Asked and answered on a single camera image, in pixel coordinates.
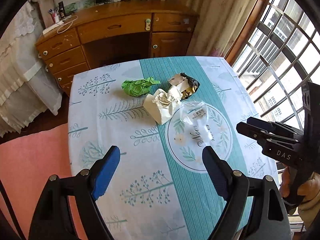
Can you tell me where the white power strip cable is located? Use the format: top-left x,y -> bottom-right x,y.
42,15 -> 79,36

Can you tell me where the pink bed sheet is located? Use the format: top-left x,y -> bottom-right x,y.
0,122 -> 89,240

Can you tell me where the clear plastic bag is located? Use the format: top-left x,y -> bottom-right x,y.
179,101 -> 214,147

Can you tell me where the wooden desk with drawers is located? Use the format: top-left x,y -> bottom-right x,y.
35,0 -> 199,95

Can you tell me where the metal window grille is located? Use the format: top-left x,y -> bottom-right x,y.
232,0 -> 319,129

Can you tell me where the beige curtain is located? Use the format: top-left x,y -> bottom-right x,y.
186,0 -> 257,57

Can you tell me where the green paper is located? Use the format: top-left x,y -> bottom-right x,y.
121,77 -> 161,97

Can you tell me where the white paper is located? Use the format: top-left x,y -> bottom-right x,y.
143,86 -> 182,125

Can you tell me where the teal and white tablecloth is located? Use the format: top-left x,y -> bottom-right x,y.
68,56 -> 277,239

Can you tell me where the right hand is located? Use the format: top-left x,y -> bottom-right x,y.
279,166 -> 320,229

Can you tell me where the white lace covered furniture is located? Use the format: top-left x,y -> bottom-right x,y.
1,2 -> 62,135

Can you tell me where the black and gold wrapper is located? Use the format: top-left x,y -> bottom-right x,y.
168,73 -> 200,100

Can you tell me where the pen holder cup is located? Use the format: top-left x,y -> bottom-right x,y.
48,8 -> 60,23

